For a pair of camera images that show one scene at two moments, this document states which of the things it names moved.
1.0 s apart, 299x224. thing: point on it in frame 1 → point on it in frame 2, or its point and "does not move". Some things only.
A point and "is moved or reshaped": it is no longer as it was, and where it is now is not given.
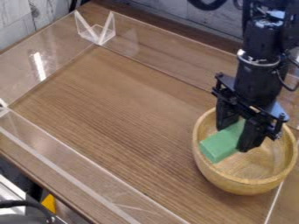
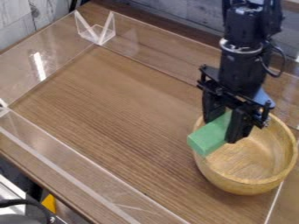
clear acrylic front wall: (83, 186) does not move
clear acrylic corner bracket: (98, 33) does not move
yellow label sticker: (50, 202) does not move
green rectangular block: (221, 144) is moved or reshaped
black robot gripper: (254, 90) → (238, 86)
